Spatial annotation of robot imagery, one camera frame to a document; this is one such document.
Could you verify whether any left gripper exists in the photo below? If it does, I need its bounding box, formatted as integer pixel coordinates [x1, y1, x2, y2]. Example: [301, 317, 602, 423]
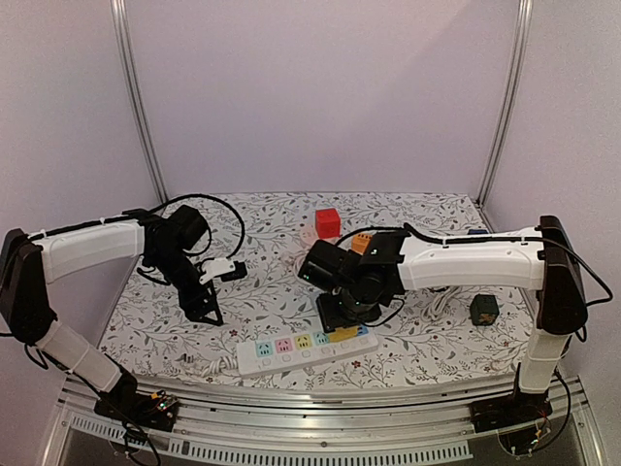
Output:
[148, 247, 223, 326]

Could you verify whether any yellow cube socket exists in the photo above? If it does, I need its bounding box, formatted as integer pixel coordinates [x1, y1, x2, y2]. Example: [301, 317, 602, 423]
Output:
[327, 326, 358, 343]

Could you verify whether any white multi-switch power strip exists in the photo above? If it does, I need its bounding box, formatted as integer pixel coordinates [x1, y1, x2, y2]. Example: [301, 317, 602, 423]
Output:
[174, 330, 379, 380]

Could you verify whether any orange power strip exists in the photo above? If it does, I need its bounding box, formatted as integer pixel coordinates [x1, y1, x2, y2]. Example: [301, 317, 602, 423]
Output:
[350, 233, 374, 254]

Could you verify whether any pink round power strip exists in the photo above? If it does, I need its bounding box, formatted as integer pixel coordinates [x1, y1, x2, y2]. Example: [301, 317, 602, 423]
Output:
[299, 224, 319, 249]

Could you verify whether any red cube socket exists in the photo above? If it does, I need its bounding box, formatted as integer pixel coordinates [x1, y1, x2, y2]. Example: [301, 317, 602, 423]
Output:
[314, 208, 342, 240]

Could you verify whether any dark green cube socket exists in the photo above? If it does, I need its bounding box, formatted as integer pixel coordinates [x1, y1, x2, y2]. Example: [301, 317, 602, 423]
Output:
[470, 294, 500, 326]

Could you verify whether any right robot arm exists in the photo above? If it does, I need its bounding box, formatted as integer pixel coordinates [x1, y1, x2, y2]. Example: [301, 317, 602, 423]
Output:
[298, 216, 613, 423]

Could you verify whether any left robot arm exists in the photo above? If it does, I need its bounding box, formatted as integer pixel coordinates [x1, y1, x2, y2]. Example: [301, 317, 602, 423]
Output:
[1, 196, 247, 421]

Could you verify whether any floral table mat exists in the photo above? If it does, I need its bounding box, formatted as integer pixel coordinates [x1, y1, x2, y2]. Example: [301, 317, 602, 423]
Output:
[100, 193, 532, 391]

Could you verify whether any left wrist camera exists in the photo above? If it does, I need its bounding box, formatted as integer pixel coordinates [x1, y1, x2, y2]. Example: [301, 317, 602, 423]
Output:
[199, 257, 247, 284]

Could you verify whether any white cord of orange strip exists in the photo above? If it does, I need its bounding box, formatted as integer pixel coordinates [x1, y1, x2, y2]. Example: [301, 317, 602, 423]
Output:
[422, 285, 462, 322]

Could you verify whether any aluminium front rail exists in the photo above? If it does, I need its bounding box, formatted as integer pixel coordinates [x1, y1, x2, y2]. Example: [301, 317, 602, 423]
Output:
[41, 373, 607, 466]

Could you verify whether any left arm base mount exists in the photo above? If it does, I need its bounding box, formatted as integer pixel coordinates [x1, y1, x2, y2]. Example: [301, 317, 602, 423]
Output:
[94, 385, 180, 432]

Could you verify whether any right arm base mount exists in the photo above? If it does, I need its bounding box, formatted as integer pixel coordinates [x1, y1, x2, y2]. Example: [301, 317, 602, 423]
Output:
[469, 389, 552, 433]

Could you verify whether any left aluminium post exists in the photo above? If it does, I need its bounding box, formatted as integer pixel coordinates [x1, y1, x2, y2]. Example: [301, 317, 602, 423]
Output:
[111, 0, 169, 203]

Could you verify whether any aluminium post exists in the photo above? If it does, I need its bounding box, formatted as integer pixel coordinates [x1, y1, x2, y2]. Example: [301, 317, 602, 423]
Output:
[111, 0, 169, 203]
[475, 0, 534, 210]

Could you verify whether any right aluminium post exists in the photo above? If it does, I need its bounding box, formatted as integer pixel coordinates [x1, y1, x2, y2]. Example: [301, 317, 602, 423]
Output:
[475, 0, 534, 210]

